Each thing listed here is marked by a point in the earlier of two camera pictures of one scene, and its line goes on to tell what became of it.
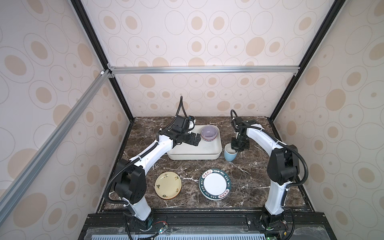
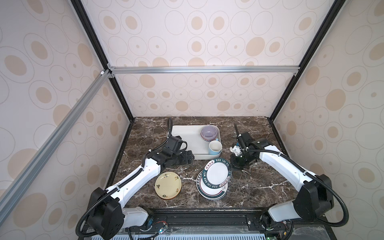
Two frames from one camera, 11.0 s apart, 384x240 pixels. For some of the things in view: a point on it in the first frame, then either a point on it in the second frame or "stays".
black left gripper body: [189, 138] -> [181, 158]
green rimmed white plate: [215, 184] -> [217, 173]
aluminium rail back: [277, 69] stays
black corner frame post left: [81, 12] stays
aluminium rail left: [9, 192] stays
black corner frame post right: [332, 12] stays
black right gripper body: [240, 143] -> [238, 162]
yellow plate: [168, 185] stays
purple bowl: [209, 133] stays
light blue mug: [230, 154] -> [215, 147]
